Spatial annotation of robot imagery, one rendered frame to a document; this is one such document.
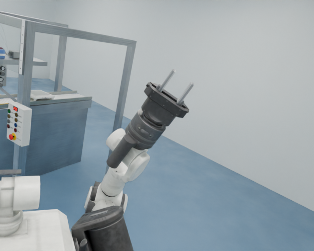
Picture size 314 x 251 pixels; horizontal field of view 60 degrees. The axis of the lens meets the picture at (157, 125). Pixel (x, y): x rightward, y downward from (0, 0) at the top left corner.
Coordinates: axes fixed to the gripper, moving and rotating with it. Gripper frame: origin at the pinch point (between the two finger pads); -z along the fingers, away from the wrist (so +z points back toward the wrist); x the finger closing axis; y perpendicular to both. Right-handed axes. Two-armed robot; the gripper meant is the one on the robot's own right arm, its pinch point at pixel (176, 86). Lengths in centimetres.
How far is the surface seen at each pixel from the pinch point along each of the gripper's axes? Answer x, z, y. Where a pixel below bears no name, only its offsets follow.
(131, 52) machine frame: 37, 51, 199
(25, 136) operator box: 54, 110, 85
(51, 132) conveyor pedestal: 66, 179, 195
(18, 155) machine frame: 54, 132, 90
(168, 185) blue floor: -89, 176, 232
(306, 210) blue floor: -265, 106, 256
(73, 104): 65, 146, 218
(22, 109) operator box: 63, 93, 85
